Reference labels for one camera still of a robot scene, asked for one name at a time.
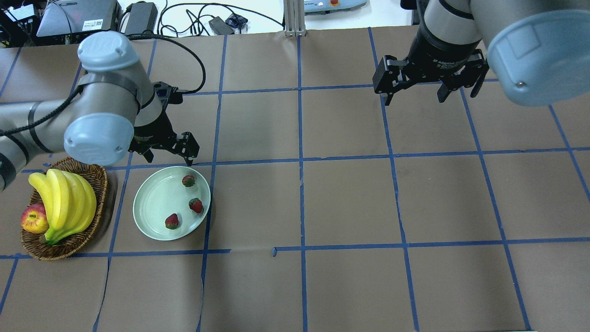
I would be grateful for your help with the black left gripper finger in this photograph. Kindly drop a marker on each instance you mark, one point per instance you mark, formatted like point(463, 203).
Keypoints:
point(148, 155)
point(188, 148)

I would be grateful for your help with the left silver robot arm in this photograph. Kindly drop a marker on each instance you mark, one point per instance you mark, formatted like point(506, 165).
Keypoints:
point(113, 110)

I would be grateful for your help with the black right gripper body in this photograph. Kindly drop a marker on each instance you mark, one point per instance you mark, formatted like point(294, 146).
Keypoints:
point(438, 57)

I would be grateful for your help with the light green plate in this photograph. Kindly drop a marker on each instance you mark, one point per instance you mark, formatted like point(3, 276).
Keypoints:
point(162, 194)

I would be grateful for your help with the red apple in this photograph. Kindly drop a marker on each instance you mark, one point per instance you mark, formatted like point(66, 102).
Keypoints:
point(34, 219)

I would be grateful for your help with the red strawberry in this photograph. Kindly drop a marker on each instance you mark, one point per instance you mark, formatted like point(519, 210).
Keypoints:
point(188, 180)
point(196, 205)
point(172, 222)

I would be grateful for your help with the brown wicker basket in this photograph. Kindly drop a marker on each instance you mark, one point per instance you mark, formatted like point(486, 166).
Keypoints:
point(97, 177)

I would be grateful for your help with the yellow banana bunch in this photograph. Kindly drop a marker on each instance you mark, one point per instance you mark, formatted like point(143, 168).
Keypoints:
point(69, 201)

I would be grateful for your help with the black computer case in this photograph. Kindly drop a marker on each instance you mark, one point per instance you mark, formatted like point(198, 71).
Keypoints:
point(78, 18)

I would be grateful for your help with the teach pendant tablet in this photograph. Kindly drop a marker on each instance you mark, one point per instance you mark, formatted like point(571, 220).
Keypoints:
point(328, 6)

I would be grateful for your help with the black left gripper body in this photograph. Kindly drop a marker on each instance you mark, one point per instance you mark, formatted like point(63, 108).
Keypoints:
point(153, 130)

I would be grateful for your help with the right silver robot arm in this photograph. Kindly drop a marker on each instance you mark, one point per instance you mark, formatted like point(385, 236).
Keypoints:
point(538, 49)

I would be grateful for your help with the aluminium frame post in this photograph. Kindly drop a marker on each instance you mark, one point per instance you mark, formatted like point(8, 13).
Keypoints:
point(293, 15)

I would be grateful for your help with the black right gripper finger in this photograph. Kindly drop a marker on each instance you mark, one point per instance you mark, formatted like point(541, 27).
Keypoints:
point(387, 76)
point(449, 84)

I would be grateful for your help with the black power adapter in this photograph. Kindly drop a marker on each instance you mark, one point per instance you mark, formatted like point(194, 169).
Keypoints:
point(220, 27)

